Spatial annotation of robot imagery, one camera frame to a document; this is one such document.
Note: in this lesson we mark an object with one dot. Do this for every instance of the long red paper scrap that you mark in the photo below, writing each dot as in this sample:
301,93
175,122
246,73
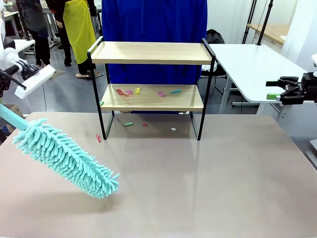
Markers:
98,138

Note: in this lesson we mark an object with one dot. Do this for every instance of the white table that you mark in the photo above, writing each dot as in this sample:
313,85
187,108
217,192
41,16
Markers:
247,69

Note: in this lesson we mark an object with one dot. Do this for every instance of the orange red paper scrap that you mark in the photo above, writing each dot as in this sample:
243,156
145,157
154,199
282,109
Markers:
120,92

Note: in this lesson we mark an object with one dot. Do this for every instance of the white background desk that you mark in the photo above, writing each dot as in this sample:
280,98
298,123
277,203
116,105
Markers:
23,44

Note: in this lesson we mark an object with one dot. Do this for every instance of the wooden bench top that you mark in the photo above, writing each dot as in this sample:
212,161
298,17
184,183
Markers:
275,31

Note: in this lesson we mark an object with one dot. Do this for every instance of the black tripod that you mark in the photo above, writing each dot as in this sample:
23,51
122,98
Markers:
250,17

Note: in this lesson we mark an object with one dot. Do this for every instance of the black stand pole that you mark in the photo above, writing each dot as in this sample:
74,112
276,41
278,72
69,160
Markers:
265,22

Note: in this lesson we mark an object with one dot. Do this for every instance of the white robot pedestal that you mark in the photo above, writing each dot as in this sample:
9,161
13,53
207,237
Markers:
297,119

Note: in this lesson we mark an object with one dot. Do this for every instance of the pink paper scrap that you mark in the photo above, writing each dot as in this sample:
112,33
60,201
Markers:
128,93

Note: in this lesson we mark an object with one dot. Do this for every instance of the small white green package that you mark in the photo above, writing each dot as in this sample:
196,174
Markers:
183,112

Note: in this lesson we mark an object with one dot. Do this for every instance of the black folding chair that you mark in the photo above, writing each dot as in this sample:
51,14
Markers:
215,37

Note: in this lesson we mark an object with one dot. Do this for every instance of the teal paper scrap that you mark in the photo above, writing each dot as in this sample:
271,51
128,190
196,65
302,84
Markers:
175,91

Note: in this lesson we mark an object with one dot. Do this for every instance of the two-tier wooden shelf black frame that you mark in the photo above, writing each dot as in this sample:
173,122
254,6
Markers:
148,53

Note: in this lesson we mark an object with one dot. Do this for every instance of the teal microfiber duster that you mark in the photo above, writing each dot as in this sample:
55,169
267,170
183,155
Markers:
67,158

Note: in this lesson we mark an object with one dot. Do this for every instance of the person in dark clothes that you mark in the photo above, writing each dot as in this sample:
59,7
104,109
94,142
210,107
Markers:
34,15

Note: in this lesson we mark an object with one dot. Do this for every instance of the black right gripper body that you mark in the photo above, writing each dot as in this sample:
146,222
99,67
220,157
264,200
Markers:
309,86

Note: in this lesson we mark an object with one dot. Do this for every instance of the person in yellow apron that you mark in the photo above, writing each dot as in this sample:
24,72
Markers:
79,29

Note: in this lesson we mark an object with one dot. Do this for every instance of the magenta paper scrap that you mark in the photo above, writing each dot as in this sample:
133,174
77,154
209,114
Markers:
161,94

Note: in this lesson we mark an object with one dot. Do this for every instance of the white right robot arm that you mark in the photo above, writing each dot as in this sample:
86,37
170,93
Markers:
315,62

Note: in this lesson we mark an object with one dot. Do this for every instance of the grey aluminium rail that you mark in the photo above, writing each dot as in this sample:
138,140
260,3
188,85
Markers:
312,156

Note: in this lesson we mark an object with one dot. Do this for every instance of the cardboard box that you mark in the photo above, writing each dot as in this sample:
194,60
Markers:
17,111

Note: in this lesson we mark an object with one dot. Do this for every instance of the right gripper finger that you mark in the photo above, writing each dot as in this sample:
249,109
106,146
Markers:
284,81
291,98

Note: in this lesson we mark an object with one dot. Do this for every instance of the yellow paper scrap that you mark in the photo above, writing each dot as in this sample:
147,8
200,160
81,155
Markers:
137,90

